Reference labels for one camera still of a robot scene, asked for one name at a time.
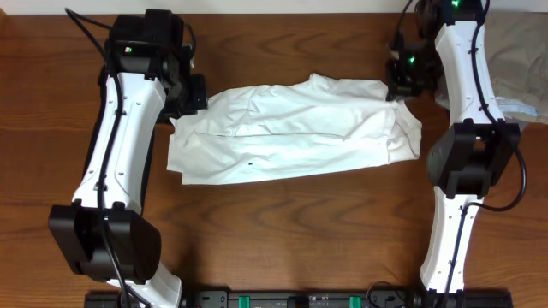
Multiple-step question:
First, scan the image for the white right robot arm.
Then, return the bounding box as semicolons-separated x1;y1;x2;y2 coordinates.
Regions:
387;13;527;304

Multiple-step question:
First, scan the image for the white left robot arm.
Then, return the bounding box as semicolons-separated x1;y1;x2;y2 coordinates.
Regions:
48;72;207;307

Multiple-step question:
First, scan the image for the khaki grey garment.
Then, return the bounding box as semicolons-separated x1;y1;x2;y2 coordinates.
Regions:
434;11;547;124

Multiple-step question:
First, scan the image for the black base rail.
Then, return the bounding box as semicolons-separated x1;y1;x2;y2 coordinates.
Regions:
83;280;515;308

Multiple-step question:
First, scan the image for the white t-shirt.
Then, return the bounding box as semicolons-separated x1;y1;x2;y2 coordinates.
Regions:
167;74;422;185

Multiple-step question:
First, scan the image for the light blue folded cloth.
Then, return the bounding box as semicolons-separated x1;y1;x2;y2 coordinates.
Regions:
496;97;540;132

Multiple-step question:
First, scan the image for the black garment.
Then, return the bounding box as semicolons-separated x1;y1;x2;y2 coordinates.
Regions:
73;71;166;208

